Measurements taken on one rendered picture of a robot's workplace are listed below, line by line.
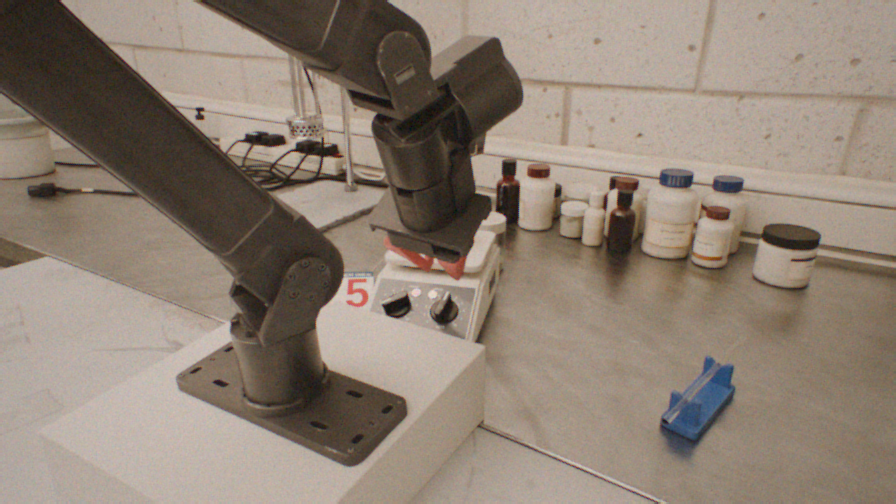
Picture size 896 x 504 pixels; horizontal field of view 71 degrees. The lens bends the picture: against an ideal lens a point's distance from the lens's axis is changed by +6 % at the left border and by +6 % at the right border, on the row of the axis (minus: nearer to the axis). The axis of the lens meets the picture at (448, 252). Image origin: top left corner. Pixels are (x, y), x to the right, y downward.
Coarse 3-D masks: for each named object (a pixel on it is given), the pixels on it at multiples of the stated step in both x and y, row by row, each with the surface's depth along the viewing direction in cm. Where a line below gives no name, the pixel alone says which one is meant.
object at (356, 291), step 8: (344, 280) 78; (352, 280) 78; (360, 280) 78; (368, 280) 78; (344, 288) 78; (352, 288) 78; (360, 288) 78; (368, 288) 78; (336, 296) 77; (344, 296) 77; (352, 296) 77; (360, 296) 77; (368, 296) 77; (352, 304) 77; (360, 304) 77
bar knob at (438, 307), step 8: (448, 296) 66; (432, 304) 68; (440, 304) 66; (448, 304) 67; (456, 304) 67; (432, 312) 67; (440, 312) 65; (448, 312) 67; (456, 312) 67; (440, 320) 66; (448, 320) 66
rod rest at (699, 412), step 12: (708, 360) 61; (720, 372) 61; (732, 372) 60; (708, 384) 61; (720, 384) 61; (732, 384) 61; (672, 396) 56; (696, 396) 59; (708, 396) 60; (720, 396) 60; (672, 408) 56; (684, 408) 55; (696, 408) 55; (708, 408) 58; (720, 408) 59; (660, 420) 57; (672, 420) 56; (684, 420) 56; (696, 420) 55; (708, 420) 56; (684, 432) 55; (696, 432) 55
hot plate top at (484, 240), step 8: (480, 232) 79; (488, 232) 79; (480, 240) 77; (488, 240) 77; (472, 248) 74; (480, 248) 74; (488, 248) 74; (392, 256) 72; (400, 256) 72; (424, 256) 72; (472, 256) 72; (480, 256) 72; (392, 264) 72; (400, 264) 71; (408, 264) 71; (472, 264) 70; (480, 264) 70; (472, 272) 69
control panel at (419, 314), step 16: (384, 288) 70; (400, 288) 70; (416, 288) 70; (432, 288) 69; (448, 288) 69; (464, 288) 69; (416, 304) 68; (464, 304) 68; (416, 320) 67; (432, 320) 67; (464, 320) 66; (464, 336) 65
